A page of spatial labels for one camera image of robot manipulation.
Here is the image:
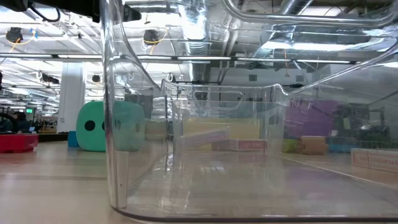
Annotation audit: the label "black ceiling device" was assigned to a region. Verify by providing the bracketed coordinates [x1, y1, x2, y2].
[5, 27, 25, 44]
[142, 29, 160, 46]

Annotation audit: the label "tan cardboard box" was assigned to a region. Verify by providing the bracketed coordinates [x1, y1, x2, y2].
[297, 135, 329, 156]

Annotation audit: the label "purple plastic bucket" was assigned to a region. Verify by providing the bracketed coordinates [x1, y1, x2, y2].
[285, 99, 340, 138]

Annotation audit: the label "white building pillar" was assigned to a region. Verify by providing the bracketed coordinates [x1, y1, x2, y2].
[57, 62, 87, 134]

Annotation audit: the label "red toy brick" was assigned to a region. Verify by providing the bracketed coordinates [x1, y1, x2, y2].
[0, 134, 40, 154]

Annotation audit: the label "silver ventilation duct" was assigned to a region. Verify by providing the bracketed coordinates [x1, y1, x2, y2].
[178, 0, 215, 57]

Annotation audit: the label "flat blue toy brick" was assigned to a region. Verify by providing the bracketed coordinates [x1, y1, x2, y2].
[326, 136, 359, 154]

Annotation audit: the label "person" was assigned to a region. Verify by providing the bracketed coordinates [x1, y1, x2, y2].
[0, 111, 40, 135]

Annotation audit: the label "light green toy brick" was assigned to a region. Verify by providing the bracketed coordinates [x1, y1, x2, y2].
[282, 138, 299, 154]

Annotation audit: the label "small blue rounded block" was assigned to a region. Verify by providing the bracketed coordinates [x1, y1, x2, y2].
[67, 130, 79, 148]

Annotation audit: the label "teal foam die black dots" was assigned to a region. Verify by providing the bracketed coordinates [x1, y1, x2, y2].
[75, 100, 146, 153]

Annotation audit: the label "large clear plastic container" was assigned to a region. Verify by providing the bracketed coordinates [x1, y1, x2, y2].
[99, 0, 398, 223]

